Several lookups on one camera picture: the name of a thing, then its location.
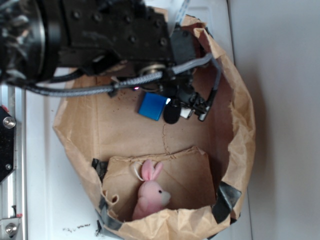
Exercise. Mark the silver corner bracket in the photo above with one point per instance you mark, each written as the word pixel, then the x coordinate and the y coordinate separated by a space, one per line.
pixel 10 228

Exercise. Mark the white plastic tray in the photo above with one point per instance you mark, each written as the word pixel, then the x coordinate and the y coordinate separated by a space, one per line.
pixel 57 206

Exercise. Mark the blue rectangular block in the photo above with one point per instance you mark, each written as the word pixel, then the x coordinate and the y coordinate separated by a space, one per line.
pixel 152 106

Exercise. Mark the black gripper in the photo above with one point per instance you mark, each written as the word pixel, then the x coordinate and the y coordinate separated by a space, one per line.
pixel 183 99

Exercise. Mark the black metal bracket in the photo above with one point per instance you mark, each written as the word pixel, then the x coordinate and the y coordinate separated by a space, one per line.
pixel 7 143

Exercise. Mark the brown paper bag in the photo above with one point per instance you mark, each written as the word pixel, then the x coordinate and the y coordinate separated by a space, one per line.
pixel 207 164

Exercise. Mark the aluminium frame rail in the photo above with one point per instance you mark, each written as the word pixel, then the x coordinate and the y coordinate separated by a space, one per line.
pixel 13 188

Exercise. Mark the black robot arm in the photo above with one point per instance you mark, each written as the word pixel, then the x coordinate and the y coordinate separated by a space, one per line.
pixel 70 48

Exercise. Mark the pink plush bunny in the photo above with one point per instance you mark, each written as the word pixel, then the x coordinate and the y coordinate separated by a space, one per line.
pixel 152 198

